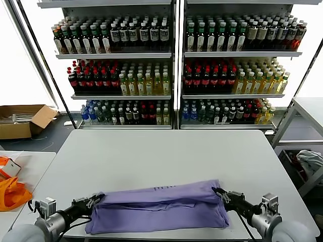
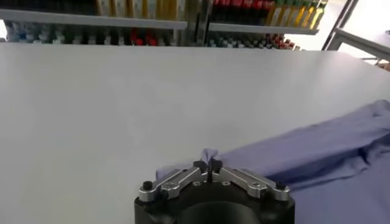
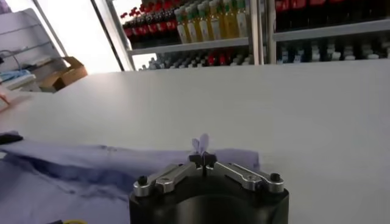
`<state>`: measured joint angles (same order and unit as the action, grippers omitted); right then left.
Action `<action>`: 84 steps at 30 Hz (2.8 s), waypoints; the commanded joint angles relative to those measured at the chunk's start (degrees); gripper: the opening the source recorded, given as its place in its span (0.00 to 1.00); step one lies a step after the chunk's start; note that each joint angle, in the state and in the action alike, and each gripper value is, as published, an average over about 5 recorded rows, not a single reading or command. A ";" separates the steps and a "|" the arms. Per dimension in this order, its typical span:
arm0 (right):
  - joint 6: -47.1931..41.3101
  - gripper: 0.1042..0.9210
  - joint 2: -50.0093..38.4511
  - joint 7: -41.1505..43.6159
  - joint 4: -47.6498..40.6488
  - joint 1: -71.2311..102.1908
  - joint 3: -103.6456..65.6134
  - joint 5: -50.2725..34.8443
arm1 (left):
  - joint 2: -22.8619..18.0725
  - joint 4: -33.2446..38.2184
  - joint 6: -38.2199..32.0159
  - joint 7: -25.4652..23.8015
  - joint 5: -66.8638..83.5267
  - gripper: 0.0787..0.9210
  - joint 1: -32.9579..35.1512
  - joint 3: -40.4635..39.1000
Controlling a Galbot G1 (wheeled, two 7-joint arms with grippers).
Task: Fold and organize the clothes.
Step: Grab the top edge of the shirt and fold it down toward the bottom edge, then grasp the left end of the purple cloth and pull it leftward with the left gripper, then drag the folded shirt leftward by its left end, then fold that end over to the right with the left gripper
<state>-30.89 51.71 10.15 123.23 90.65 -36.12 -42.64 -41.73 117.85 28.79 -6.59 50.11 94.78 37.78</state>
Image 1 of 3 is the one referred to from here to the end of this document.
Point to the dark storage crate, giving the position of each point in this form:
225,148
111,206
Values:
286,161

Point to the yellow juice bottle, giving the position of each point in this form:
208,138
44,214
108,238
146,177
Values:
275,85
159,117
249,85
263,116
270,114
132,87
140,87
283,85
258,85
166,87
149,87
157,87
266,85
240,85
123,87
166,117

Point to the grey metal shelf unit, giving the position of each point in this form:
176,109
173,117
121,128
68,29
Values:
242,54
113,55

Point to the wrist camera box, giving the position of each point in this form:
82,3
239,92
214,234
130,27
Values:
46,206
270,201

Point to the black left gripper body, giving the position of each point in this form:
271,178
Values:
78,210

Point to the grey window frame post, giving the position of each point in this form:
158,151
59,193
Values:
35,63

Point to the light grey side table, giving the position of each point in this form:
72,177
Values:
310,106

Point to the blue water bottle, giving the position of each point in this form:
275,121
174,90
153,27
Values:
193,114
85,116
92,116
185,114

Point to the black slanted frame pole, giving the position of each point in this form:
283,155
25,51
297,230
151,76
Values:
304,75
46,63

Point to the small white floor object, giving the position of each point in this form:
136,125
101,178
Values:
67,123

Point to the small white orange box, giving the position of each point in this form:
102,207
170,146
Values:
11,169

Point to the beige-label dark drink bottle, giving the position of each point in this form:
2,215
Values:
252,34
262,34

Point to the purple t-shirt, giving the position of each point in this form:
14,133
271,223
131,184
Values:
156,209

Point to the clear plastic packaging bundle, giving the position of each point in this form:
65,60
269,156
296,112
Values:
22,118

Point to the green water bottle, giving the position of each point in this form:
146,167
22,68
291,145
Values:
100,116
202,114
107,116
210,114

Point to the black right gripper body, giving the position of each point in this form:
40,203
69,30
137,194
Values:
238,205

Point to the open cardboard box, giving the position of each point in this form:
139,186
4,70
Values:
15,131

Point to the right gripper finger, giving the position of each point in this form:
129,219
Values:
222,199
227,194

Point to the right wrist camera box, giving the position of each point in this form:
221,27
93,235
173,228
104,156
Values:
270,201

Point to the white side table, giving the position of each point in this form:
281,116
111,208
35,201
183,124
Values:
35,164

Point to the red-capped cola bottle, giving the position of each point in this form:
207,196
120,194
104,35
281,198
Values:
73,82
89,82
197,82
98,82
232,82
248,113
152,116
81,82
144,116
106,82
188,82
114,82
206,82
223,82
255,113
215,82

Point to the white-capped dark drink bottle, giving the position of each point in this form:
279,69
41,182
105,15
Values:
154,34
282,34
232,114
121,116
164,34
291,34
114,116
240,114
217,116
115,35
272,34
129,116
124,35
225,115
144,34
136,116
133,34

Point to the orange cloth bag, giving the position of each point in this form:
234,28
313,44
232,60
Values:
12,196

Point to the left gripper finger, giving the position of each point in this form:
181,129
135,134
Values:
94,203
93,197

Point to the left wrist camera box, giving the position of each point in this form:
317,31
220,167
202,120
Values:
46,206

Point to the crumpled grey white garment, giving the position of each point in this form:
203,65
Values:
309,161

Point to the white-capped red drink bottle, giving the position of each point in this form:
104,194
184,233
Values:
300,34

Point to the red item in crate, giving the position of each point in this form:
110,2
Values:
294,158

